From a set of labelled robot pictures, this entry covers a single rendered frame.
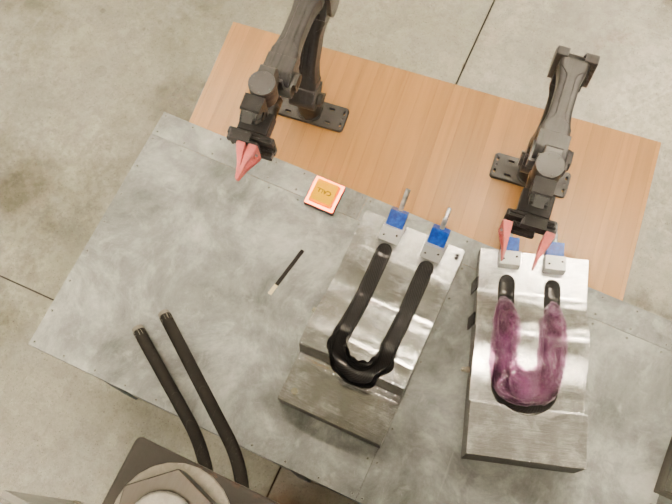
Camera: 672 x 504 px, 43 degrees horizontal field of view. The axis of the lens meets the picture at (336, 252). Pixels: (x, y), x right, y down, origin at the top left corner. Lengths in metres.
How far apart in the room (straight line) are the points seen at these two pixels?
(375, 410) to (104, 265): 0.78
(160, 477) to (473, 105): 1.70
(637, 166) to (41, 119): 2.15
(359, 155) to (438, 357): 0.57
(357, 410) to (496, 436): 0.32
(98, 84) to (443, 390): 1.94
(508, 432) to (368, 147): 0.82
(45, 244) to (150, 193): 1.00
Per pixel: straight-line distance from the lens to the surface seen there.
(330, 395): 1.99
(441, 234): 2.00
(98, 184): 3.22
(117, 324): 2.17
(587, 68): 1.92
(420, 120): 2.29
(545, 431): 1.97
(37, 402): 3.05
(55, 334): 2.21
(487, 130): 2.30
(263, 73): 1.79
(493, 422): 1.95
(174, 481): 0.80
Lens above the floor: 2.82
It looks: 71 degrees down
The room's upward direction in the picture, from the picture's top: 5 degrees counter-clockwise
